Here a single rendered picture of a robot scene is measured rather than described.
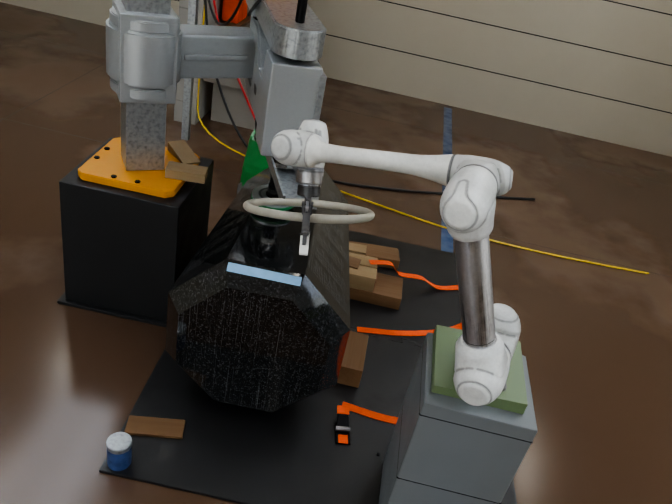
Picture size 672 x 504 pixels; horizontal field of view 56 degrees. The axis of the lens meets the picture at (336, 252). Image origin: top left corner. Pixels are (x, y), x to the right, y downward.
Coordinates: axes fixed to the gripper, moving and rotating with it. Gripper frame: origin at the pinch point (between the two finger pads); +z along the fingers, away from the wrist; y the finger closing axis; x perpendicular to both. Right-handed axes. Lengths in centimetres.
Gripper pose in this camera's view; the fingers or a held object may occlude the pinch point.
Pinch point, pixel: (304, 244)
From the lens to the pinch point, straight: 214.7
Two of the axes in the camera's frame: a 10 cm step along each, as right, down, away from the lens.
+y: -0.2, -1.8, 9.8
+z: -0.9, 9.8, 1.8
